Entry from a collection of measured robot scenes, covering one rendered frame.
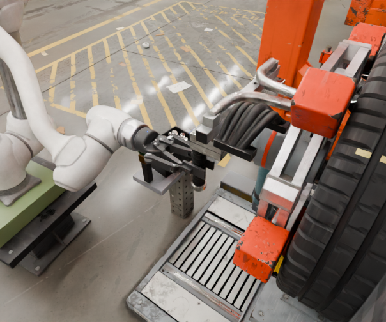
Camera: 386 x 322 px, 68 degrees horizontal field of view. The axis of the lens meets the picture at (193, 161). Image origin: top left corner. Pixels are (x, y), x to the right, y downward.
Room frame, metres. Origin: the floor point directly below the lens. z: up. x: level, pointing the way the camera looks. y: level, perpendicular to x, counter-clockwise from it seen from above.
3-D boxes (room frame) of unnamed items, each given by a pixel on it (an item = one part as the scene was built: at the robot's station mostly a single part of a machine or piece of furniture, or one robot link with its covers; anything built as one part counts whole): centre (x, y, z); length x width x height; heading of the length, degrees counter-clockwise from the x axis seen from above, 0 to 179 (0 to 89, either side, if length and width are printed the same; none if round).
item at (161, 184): (1.01, 0.08, 0.44); 0.43 x 0.17 x 0.03; 146
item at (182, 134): (0.99, 0.10, 0.51); 0.20 x 0.14 x 0.13; 136
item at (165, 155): (0.59, 0.07, 0.83); 0.11 x 0.01 x 0.04; 44
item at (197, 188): (0.55, -0.02, 0.83); 0.04 x 0.04 x 0.16
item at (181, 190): (1.04, 0.06, 0.21); 0.10 x 0.10 x 0.42; 56
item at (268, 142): (0.60, -0.25, 0.85); 0.21 x 0.14 x 0.14; 56
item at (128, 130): (0.68, 0.17, 0.83); 0.09 x 0.06 x 0.09; 145
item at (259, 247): (0.30, -0.13, 0.85); 0.09 x 0.08 x 0.07; 146
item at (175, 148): (0.62, 0.05, 0.83); 0.11 x 0.01 x 0.04; 67
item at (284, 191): (0.56, -0.31, 0.85); 0.54 x 0.07 x 0.54; 146
